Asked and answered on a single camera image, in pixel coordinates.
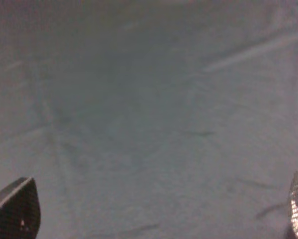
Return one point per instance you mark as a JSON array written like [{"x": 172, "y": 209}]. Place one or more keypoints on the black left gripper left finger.
[{"x": 20, "y": 213}]

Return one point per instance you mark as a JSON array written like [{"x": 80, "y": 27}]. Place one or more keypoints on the black tablecloth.
[{"x": 152, "y": 119}]

